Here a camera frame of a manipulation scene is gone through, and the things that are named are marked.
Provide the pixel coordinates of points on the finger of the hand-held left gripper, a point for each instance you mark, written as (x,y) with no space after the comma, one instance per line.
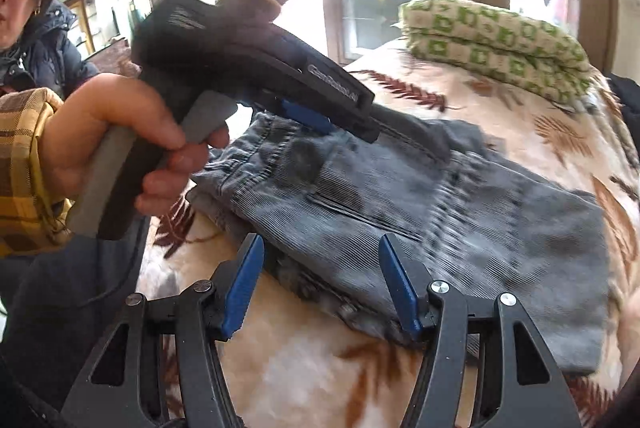
(405,127)
(307,115)

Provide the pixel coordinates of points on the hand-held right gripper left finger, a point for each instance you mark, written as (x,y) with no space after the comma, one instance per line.
(245,288)

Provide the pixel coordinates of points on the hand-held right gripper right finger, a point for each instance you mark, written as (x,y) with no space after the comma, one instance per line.
(400,293)

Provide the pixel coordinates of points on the grey denim pants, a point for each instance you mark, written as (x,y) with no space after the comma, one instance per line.
(450,233)

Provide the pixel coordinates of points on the person's left forearm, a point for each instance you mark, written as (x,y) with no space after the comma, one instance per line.
(25,173)

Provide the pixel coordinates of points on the person's left hand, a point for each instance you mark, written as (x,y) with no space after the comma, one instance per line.
(100,107)

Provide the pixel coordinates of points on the beige leaf print blanket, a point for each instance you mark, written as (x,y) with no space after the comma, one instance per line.
(310,373)

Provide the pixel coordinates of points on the green checked folded quilt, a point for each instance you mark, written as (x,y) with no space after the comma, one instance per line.
(490,42)

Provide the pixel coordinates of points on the person's leg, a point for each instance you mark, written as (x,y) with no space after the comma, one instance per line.
(55,318)

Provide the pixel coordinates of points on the person's torso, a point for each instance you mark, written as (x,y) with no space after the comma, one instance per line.
(45,52)

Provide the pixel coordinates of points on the black cloth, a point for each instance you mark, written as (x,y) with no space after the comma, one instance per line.
(627,107)

